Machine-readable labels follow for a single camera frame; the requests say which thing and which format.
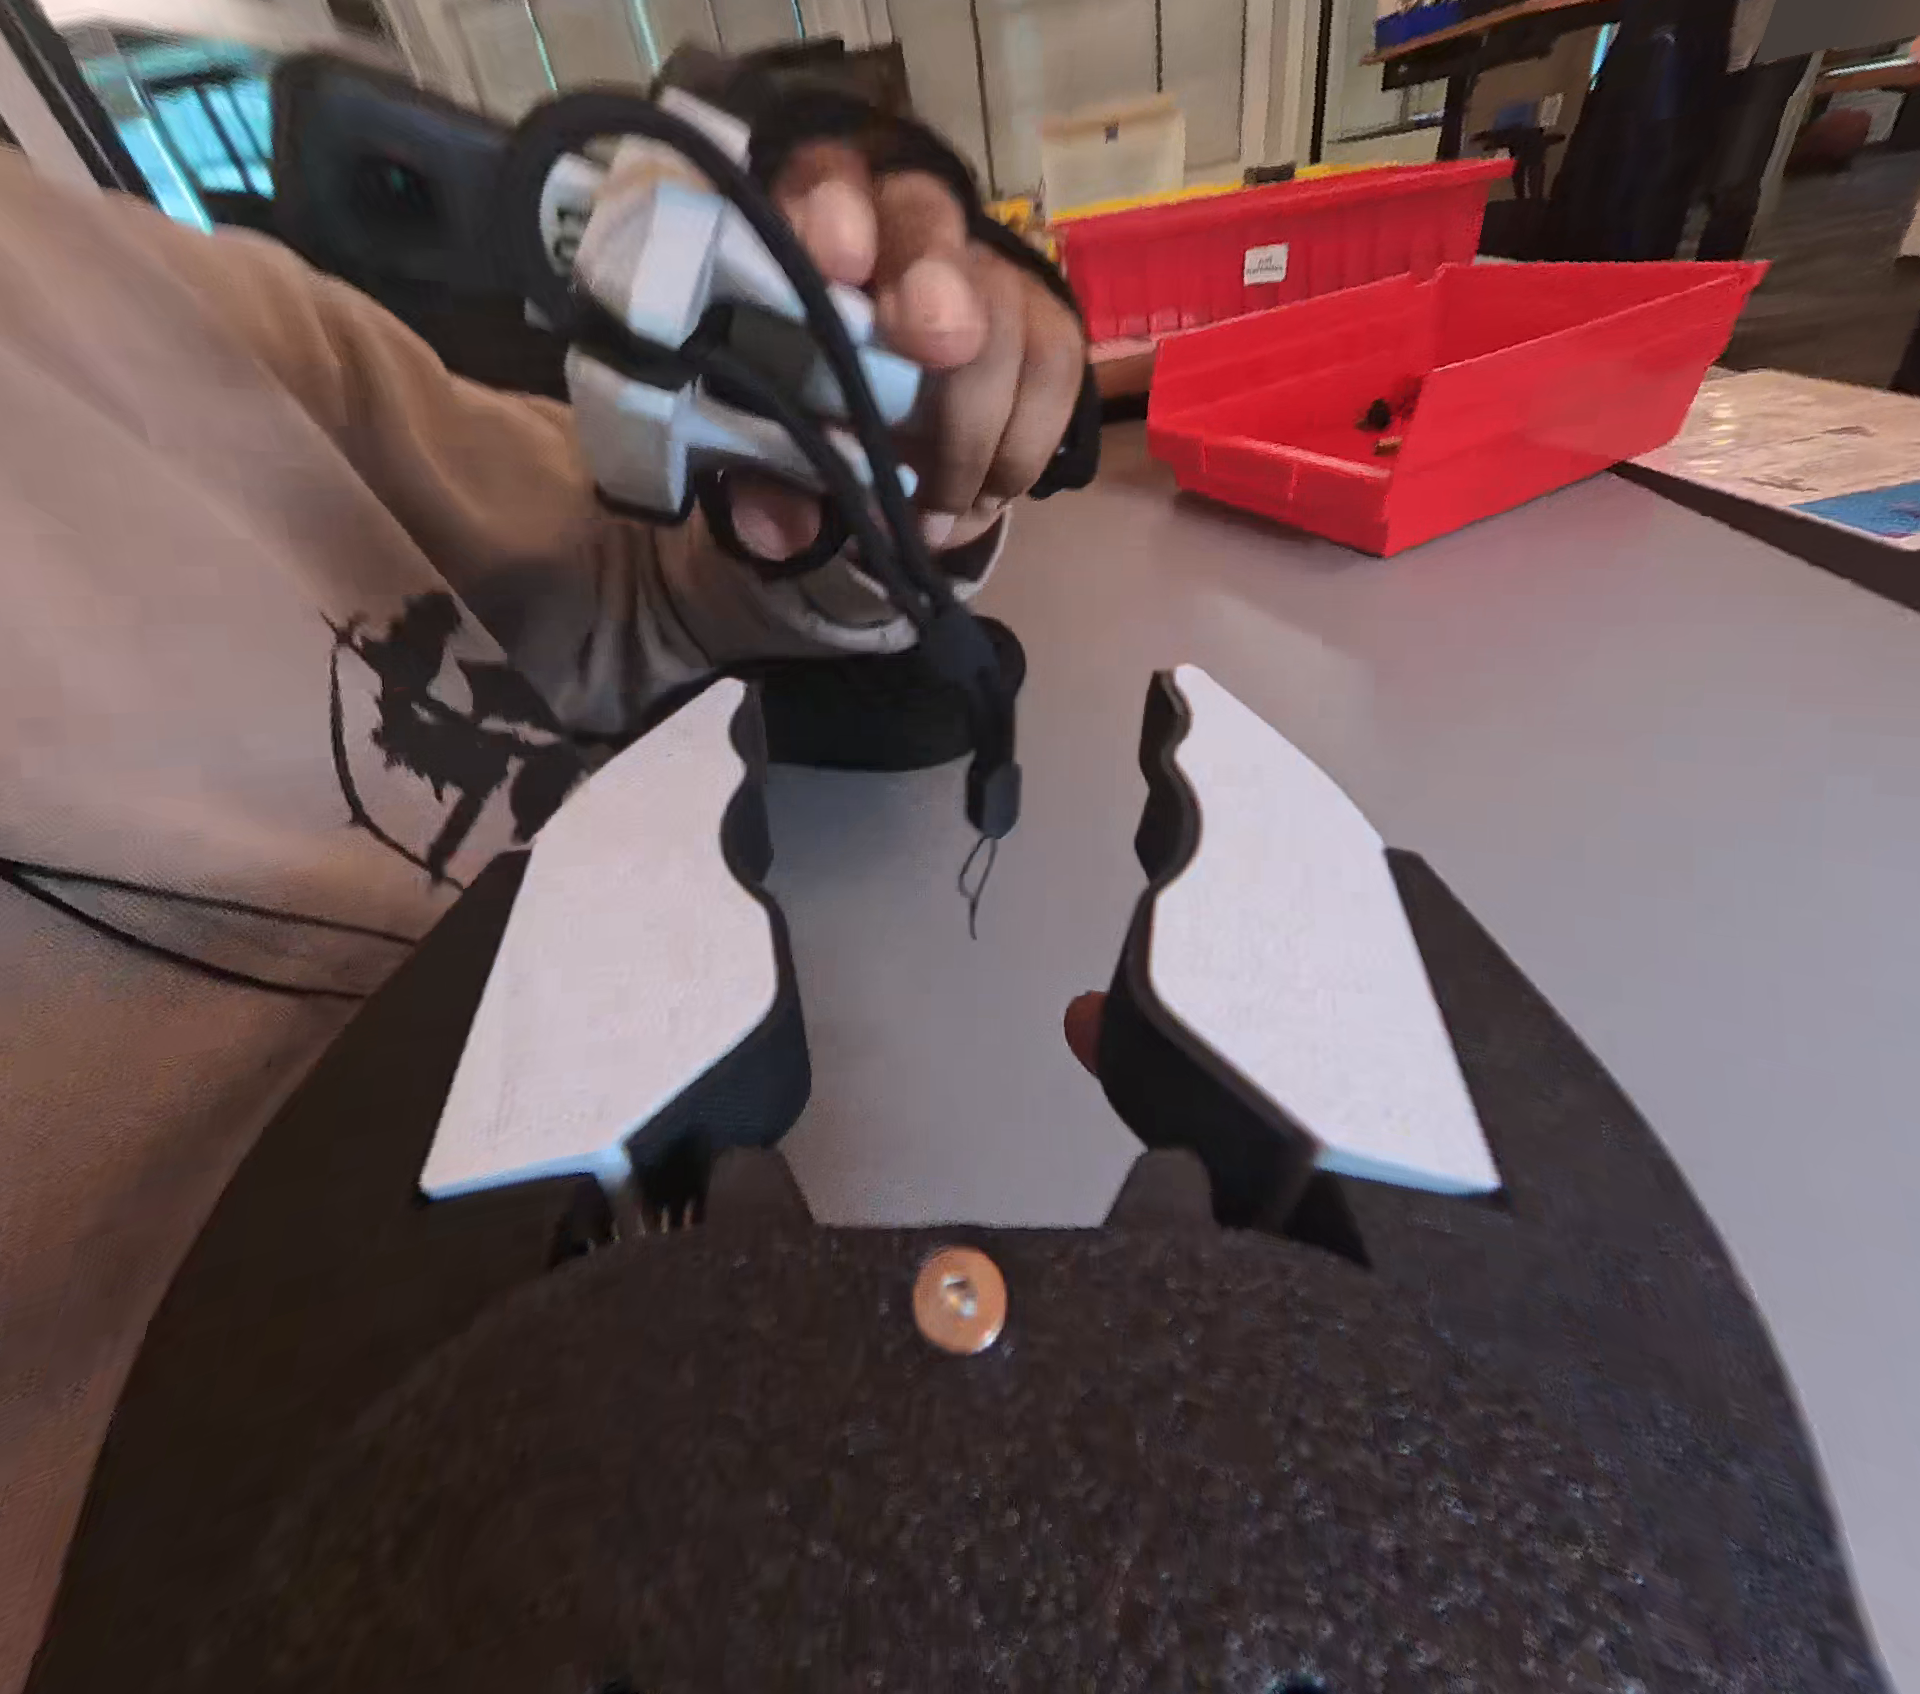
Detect dark hanging jacket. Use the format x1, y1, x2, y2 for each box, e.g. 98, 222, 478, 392
1545, 0, 1824, 264

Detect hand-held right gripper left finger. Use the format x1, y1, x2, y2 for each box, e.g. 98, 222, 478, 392
416, 674, 817, 1208

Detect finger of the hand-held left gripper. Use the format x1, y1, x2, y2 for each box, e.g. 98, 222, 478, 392
566, 91, 889, 353
565, 343, 924, 525

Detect printed paper sheet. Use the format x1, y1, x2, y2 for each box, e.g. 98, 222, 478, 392
1621, 365, 1920, 608

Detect person's beige sweatshirt torso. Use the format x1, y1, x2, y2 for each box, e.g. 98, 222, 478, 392
0, 583, 603, 1694

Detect yellow plastic bin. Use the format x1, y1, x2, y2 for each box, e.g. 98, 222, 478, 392
983, 160, 1353, 226

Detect white cardboard box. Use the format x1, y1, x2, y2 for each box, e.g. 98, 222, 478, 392
1035, 91, 1191, 217

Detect thin black cable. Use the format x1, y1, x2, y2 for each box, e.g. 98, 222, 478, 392
0, 854, 430, 1003

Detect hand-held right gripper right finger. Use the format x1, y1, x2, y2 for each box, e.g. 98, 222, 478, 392
1094, 661, 1507, 1224

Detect wooden standing desk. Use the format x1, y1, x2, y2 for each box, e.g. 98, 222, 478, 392
1363, 0, 1803, 165

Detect person's left hand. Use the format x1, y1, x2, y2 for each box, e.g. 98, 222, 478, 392
727, 126, 1099, 563

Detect red plastic bin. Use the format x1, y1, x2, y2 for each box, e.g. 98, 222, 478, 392
1046, 155, 1519, 350
1144, 253, 1772, 560

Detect person's left forearm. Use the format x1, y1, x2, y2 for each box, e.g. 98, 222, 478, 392
0, 140, 932, 735

